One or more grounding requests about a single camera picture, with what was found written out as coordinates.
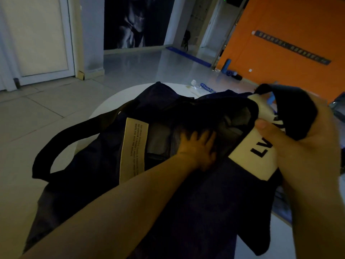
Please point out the person's right hand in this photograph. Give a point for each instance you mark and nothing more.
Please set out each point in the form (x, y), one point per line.
(310, 159)

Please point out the person's left hand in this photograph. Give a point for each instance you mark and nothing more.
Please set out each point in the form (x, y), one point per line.
(198, 155)

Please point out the person's right thumb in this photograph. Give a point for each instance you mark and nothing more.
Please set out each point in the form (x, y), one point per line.
(268, 131)

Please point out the person's left fingers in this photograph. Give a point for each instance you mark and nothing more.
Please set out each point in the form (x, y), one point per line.
(199, 137)

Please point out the dark navy tote bag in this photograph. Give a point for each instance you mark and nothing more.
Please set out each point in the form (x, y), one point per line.
(215, 202)

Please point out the person's left forearm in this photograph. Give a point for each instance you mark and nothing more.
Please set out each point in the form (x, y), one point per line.
(113, 213)

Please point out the person's right forearm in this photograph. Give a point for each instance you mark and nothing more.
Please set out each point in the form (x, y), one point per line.
(318, 223)

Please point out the clear plastic water bottle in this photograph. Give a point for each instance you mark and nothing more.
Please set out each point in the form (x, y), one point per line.
(202, 87)

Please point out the grey plastic object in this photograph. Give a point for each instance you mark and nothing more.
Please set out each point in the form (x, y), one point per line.
(338, 105)

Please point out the blue foam roller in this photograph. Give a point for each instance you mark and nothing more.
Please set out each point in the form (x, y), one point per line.
(226, 66)

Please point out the dark door stop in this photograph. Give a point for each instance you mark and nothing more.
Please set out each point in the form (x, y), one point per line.
(16, 83)

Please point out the white door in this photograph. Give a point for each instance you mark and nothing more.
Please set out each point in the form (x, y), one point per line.
(36, 37)

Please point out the black wall sign strip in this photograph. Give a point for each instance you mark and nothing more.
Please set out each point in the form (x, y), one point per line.
(292, 47)

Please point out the glass door with metal frame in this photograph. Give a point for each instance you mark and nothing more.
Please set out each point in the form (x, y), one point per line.
(226, 32)

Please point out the dark wall poster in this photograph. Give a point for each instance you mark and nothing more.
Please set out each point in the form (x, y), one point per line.
(134, 21)

